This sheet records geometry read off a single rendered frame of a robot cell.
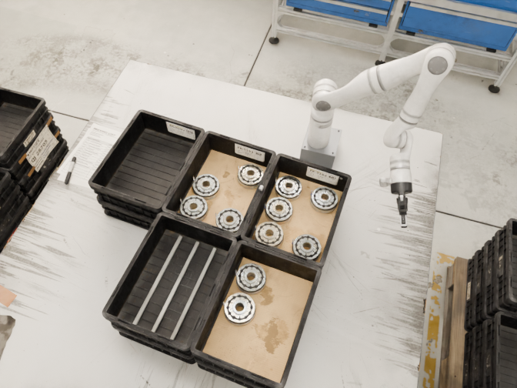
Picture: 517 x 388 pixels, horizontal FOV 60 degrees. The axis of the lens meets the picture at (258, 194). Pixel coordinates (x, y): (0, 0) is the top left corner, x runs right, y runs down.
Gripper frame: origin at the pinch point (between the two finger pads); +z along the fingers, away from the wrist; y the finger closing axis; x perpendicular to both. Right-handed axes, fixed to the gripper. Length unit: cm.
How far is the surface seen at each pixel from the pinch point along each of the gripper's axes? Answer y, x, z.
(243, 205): -8, 58, -9
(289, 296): -15.1, 38.3, 25.3
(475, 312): 70, -28, 35
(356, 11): 120, 23, -160
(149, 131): -9, 100, -42
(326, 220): 0.5, 27.6, -2.2
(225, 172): -5, 67, -23
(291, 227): -5.1, 39.6, 0.5
